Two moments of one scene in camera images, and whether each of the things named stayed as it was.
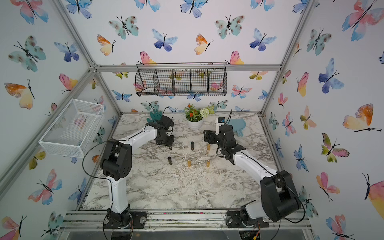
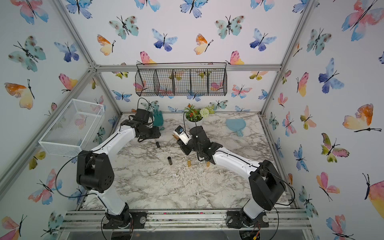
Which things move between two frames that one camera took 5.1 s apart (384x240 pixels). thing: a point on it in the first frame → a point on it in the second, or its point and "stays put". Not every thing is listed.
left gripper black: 170,143 → 156,134
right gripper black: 211,133 → 183,147
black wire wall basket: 193,79 stays put
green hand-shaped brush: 155,116 stays put
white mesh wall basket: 72,132 stays put
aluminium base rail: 175,220 stays put
